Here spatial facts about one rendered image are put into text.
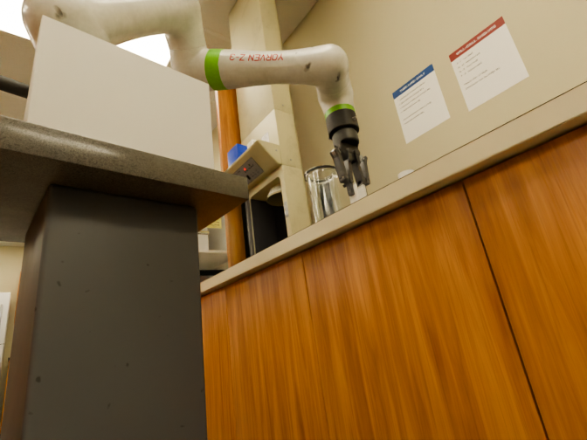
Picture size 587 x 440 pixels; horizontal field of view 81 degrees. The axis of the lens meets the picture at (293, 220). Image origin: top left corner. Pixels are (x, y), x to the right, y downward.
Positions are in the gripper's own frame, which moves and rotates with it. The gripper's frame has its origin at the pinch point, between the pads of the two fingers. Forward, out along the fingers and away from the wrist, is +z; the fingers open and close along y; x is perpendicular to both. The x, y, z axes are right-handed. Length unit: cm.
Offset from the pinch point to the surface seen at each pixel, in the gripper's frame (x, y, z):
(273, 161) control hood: -49, -9, -40
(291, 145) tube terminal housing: -49, -20, -51
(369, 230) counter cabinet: 11.4, 12.3, 14.5
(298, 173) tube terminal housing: -49, -21, -36
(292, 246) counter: -12.0, 16.1, 11.2
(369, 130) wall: -31, -56, -58
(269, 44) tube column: -48, -16, -109
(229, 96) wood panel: -85, -10, -103
